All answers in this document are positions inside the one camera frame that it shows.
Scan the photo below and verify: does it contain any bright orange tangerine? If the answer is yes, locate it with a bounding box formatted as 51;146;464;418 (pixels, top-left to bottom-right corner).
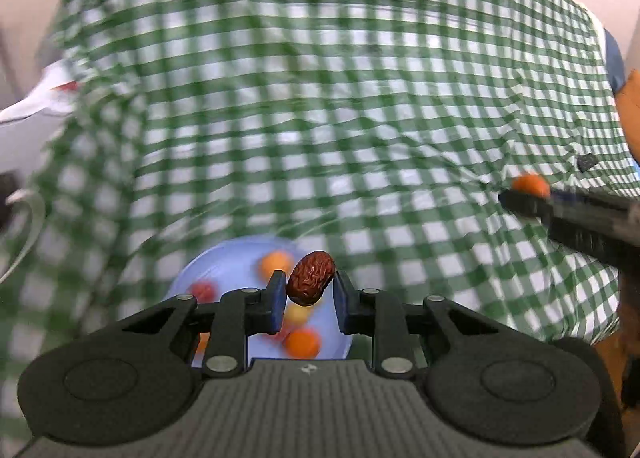
511;173;551;199

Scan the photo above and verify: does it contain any dark red jujube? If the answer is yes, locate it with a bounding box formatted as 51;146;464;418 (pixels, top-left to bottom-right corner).
285;250;336;307

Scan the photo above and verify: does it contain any plastic-wrapped orange tangerine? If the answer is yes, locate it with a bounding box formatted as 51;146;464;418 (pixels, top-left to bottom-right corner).
195;333;210;355

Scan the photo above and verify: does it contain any black remote control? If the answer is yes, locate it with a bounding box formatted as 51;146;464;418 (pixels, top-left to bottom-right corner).
576;153;599;173

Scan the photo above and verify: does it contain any red fruit on plate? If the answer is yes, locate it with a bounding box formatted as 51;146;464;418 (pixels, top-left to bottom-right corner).
189;281;218;304

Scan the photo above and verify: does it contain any small yellow fruit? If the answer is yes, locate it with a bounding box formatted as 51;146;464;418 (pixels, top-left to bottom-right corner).
283;302;314;327

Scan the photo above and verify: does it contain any blue round plate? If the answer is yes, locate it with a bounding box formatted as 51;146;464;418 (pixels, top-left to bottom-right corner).
165;235;352;360

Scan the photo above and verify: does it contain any small orange on plate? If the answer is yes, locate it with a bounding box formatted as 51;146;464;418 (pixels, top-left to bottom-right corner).
258;250;295;282

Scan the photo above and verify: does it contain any orange fruit on plate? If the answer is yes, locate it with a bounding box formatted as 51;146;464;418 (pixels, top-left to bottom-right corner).
282;327;322;360

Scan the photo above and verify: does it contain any green white checkered tablecloth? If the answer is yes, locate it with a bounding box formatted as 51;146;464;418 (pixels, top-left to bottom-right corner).
1;0;639;457

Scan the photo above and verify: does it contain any white paper with red print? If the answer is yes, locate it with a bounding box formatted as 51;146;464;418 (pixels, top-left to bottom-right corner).
0;60;78;125

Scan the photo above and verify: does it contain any white charging cable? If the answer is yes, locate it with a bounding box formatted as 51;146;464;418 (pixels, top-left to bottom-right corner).
0;189;47;284

